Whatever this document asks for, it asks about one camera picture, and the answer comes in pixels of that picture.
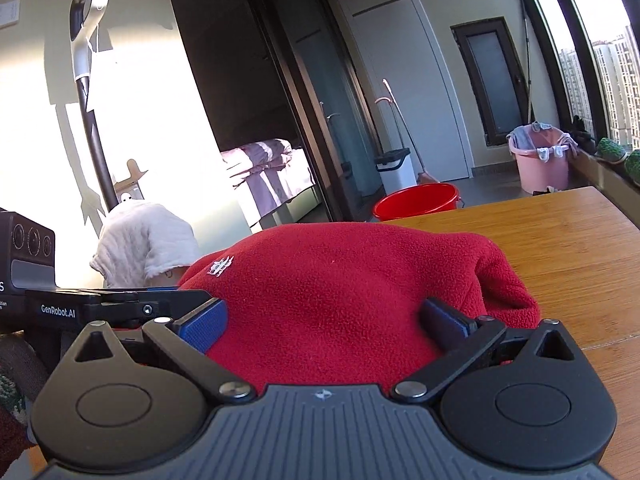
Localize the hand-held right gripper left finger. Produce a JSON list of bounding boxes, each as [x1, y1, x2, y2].
[[72, 298, 257, 404]]

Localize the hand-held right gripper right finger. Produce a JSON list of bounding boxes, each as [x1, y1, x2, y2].
[[389, 298, 577, 404]]

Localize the red hooded fleece jacket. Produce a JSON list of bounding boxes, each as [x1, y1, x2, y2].
[[177, 220, 542, 397]]

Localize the white towel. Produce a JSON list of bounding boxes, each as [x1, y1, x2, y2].
[[89, 200, 199, 289]]

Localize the cardboard piece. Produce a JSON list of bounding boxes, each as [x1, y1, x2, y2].
[[114, 159, 151, 202]]

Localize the red plastic bucket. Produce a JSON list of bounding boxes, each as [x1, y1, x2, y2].
[[372, 183, 461, 224]]

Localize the white trash bin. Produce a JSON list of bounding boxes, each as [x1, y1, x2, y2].
[[374, 148, 417, 196]]

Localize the pink plastic basin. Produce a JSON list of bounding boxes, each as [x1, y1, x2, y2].
[[507, 122, 579, 195]]

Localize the grey purple cloth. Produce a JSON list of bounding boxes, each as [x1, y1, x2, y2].
[[507, 124, 534, 149]]

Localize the dark shoes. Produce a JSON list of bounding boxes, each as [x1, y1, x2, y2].
[[572, 115, 597, 154]]

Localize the dark frosted glass door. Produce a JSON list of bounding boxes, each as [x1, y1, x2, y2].
[[450, 16, 531, 149]]

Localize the black framed window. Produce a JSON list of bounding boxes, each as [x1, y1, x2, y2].
[[505, 0, 640, 162]]

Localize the mop handle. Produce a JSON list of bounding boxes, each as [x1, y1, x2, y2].
[[519, 0, 534, 124]]

